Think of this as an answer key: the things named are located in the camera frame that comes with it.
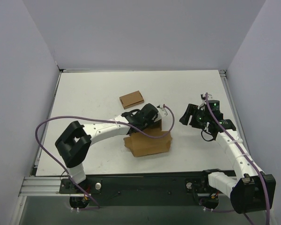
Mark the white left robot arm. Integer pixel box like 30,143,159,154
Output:
55,103,168,193

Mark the small folded cardboard box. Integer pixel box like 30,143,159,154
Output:
119,90,144,109

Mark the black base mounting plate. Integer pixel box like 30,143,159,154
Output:
59,172,220,209

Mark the large cardboard box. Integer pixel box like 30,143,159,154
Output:
124,133,172,157

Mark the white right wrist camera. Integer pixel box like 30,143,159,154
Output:
197,92,213,110

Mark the aluminium frame rail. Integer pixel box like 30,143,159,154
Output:
19,177,60,196

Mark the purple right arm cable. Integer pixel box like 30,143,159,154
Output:
200,92,271,225

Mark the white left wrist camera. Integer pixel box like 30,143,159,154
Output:
156,105,168,120

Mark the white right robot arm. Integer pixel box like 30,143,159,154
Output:
179,100,276,214

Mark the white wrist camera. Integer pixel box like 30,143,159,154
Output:
197,92,213,110
156,105,168,120

